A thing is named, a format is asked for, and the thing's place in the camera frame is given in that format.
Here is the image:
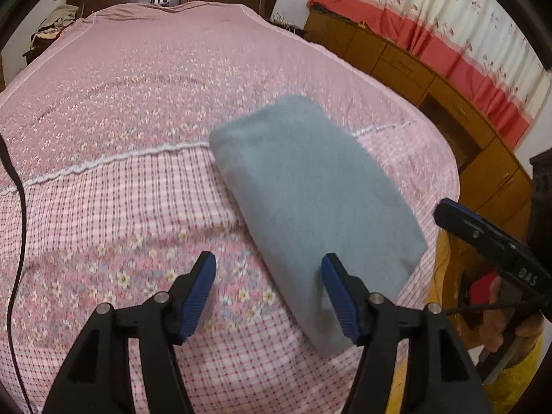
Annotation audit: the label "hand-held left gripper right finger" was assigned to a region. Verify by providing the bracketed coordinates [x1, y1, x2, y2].
[320, 253, 492, 414]

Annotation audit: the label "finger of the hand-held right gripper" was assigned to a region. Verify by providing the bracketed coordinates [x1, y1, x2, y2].
[433, 197, 514, 268]

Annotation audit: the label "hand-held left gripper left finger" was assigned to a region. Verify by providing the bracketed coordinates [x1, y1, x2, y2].
[43, 251, 217, 414]

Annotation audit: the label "grey pants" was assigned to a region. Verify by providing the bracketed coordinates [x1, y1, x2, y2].
[209, 94, 429, 356]

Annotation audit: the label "person's right hand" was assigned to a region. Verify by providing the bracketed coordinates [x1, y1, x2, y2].
[478, 275, 544, 353]

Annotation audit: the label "red cloth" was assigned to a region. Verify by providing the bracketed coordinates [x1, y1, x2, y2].
[468, 274, 496, 307]

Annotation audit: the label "dark wooden furniture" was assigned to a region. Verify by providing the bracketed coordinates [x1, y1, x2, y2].
[528, 151, 552, 246]

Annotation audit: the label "yellow cloth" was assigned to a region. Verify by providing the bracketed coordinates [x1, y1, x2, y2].
[492, 332, 546, 414]

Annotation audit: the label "long wooden cabinet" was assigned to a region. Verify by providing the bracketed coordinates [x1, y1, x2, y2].
[304, 6, 535, 242]

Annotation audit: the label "pink floral bed sheet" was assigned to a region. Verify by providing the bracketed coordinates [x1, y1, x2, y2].
[0, 2, 462, 414]

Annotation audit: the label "cream and red floral curtain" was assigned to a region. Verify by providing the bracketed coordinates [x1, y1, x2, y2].
[307, 0, 548, 151]

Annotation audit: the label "pile of clothes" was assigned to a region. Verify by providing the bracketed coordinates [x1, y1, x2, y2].
[21, 4, 80, 59]

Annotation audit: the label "black cable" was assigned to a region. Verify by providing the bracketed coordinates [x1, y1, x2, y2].
[444, 299, 552, 316]
[0, 134, 35, 414]

